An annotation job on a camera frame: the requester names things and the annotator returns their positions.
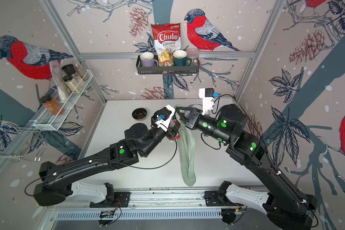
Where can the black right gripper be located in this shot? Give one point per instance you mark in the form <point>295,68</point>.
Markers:
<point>192,122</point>

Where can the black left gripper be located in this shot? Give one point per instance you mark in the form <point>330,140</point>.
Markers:
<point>172,124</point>

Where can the plush keychain decoration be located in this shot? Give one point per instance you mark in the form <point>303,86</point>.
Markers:
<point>175,131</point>

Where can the green corduroy shoulder bag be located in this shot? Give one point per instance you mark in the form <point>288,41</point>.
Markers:
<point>186,147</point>

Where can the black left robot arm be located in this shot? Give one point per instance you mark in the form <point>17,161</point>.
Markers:
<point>65,182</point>

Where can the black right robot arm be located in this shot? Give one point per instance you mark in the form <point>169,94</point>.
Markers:
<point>284,205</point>

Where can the Chuba cassava chips bag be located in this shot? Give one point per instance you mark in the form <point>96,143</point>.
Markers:
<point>167,40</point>

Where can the black bowl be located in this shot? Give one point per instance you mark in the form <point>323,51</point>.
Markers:
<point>139,114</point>

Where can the glass candy jar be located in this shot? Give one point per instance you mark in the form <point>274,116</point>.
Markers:
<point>192,58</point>

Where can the green mug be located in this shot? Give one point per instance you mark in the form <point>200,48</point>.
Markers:
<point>179,58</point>

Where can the purple mug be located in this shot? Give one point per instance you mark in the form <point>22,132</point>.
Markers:
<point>147,59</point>

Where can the white spice jar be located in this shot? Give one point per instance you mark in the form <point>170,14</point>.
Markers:
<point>72,84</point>

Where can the brown spice jar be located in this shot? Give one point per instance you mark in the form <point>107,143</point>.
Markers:
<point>81,71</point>

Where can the black lid spice jar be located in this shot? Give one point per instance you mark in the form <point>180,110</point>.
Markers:
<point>71,73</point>

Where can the orange spice jar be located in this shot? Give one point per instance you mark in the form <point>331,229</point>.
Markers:
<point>52,105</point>

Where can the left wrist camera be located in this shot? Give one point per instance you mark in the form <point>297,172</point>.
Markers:
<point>162,118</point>

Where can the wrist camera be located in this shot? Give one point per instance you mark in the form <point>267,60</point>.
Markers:
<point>162,118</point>
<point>208,96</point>

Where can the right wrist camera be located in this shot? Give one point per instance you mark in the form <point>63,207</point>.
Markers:
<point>208,96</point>

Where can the black wall shelf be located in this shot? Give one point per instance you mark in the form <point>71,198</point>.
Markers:
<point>155,69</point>

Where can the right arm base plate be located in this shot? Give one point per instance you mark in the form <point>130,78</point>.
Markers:
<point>216,199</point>

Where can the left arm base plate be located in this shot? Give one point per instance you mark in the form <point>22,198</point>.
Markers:
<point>120,199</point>

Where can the white wire shelf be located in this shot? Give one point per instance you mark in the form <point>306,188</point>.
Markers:
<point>47,121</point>

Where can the wire hook rack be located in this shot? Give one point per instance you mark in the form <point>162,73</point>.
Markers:
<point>22,143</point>

